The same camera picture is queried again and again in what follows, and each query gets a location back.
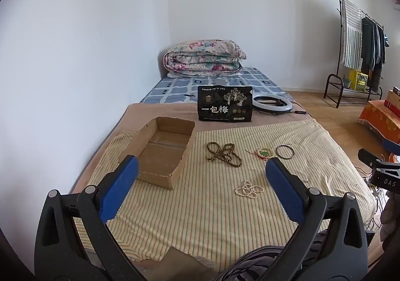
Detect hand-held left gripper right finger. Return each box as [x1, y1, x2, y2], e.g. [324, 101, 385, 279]
[264, 157, 369, 281]

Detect blue checked bed sheet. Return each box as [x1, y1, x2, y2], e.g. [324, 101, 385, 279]
[139, 67, 286, 105]

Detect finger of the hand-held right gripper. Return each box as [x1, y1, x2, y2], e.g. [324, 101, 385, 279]
[382, 139, 400, 155]
[358, 148, 400, 171]

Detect brown wooden bead necklace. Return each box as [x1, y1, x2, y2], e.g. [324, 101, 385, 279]
[205, 142, 243, 168]

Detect green pendant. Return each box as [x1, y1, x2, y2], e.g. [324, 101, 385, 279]
[246, 147, 276, 161]

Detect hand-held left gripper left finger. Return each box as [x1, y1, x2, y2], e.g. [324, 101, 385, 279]
[34, 155, 147, 281]

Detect white ring light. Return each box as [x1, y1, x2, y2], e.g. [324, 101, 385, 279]
[252, 95, 293, 113]

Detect dark hanging clothes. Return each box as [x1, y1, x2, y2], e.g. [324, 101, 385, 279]
[361, 16, 386, 88]

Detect tan blanket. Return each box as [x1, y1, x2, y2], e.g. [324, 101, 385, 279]
[72, 101, 313, 194]

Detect folded floral quilt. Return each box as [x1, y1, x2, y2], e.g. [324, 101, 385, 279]
[163, 40, 247, 75]

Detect brown and red box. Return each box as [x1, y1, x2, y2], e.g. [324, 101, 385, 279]
[384, 87, 400, 109]

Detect orange patterned cloth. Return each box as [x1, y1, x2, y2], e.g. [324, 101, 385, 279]
[358, 100, 400, 144]

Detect striped hanging towel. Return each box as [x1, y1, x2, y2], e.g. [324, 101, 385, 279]
[340, 0, 363, 69]

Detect dark thin bangle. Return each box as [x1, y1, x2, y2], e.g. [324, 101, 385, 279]
[275, 144, 295, 160]

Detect tangle of cables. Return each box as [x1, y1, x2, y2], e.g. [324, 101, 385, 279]
[362, 175, 386, 228]

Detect black snack bag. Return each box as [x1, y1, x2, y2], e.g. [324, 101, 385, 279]
[197, 85, 254, 123]

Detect white bead bracelet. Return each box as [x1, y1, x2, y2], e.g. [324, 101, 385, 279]
[235, 180, 261, 199]

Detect yellow striped cloth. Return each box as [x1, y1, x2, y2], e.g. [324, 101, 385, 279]
[73, 118, 377, 272]

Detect cardboard box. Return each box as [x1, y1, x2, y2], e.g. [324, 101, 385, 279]
[118, 117, 196, 191]

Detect yellow box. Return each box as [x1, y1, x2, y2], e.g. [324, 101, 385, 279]
[349, 69, 369, 92]

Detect brown cloth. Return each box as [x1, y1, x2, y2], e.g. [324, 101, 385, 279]
[137, 246, 216, 281]

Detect striped grey trousers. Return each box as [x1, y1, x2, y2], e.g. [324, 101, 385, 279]
[215, 231, 332, 281]

